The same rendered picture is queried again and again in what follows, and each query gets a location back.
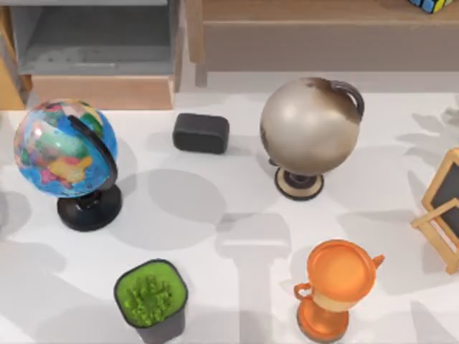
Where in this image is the black rounded speaker box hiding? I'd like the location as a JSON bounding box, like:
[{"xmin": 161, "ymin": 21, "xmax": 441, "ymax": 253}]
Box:
[{"xmin": 171, "ymin": 113, "xmax": 231, "ymax": 156}]

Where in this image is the beige antique globe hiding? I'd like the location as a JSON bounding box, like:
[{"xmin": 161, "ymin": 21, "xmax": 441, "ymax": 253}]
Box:
[{"xmin": 259, "ymin": 76, "xmax": 366, "ymax": 201}]

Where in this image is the green plant in black pot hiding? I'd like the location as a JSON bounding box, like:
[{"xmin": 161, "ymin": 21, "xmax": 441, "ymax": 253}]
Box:
[{"xmin": 113, "ymin": 258, "xmax": 189, "ymax": 344}]

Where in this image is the orange trophy cup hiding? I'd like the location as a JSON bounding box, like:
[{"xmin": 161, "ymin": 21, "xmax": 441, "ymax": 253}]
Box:
[{"xmin": 293, "ymin": 239, "xmax": 385, "ymax": 341}]

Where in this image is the pale wooden drawer front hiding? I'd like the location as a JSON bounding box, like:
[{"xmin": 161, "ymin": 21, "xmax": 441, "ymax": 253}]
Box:
[{"xmin": 31, "ymin": 75, "xmax": 176, "ymax": 110}]

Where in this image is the wooden open shelf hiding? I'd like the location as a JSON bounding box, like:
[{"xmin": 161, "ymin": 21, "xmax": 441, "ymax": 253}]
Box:
[{"xmin": 184, "ymin": 0, "xmax": 459, "ymax": 88}]

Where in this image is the blue world globe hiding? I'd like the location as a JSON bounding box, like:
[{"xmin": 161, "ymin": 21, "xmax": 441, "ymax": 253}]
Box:
[{"xmin": 13, "ymin": 99, "xmax": 123, "ymax": 233}]

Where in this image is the pulled-out wooden drawer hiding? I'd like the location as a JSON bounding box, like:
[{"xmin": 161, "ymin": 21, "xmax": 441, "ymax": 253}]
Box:
[{"xmin": 9, "ymin": 0, "xmax": 186, "ymax": 110}]

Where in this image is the wooden framed blackboard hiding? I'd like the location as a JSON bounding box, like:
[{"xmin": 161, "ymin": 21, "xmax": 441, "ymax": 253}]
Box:
[{"xmin": 410, "ymin": 147, "xmax": 459, "ymax": 275}]

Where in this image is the wooden cupboard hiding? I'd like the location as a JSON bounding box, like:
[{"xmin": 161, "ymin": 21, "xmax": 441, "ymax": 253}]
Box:
[{"xmin": 0, "ymin": 6, "xmax": 33, "ymax": 111}]

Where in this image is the colourful puzzle cube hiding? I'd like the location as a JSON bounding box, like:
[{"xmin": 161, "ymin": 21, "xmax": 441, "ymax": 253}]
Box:
[{"xmin": 407, "ymin": 0, "xmax": 453, "ymax": 14}]

